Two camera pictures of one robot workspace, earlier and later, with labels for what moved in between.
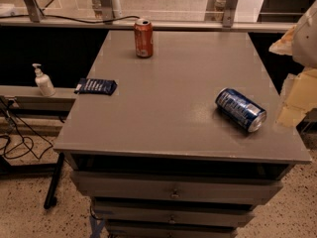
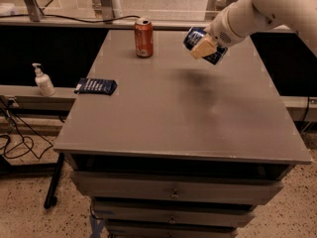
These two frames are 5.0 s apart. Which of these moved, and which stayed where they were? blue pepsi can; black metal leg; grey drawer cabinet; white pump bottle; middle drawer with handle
Moved: blue pepsi can
Stayed: white pump bottle; grey drawer cabinet; middle drawer with handle; black metal leg
